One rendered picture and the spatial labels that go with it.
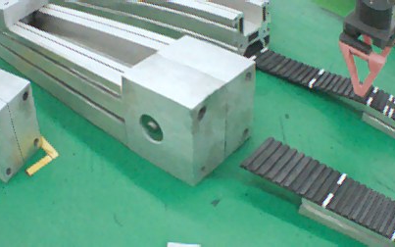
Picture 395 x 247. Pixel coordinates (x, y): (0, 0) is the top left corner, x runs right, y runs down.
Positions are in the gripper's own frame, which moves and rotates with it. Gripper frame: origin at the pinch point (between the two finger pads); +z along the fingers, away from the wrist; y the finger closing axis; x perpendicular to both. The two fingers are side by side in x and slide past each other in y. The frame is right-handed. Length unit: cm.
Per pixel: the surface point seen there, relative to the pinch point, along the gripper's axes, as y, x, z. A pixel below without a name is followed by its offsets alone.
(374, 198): 17.8, 8.8, 2.3
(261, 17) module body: -2.4, -19.2, -0.4
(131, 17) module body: 4.5, -38.5, 2.5
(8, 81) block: 32.9, -32.2, -3.7
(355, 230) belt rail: 20.9, 8.4, 4.6
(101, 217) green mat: 33.5, -14.6, 5.8
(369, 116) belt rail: 1.8, 1.9, 4.6
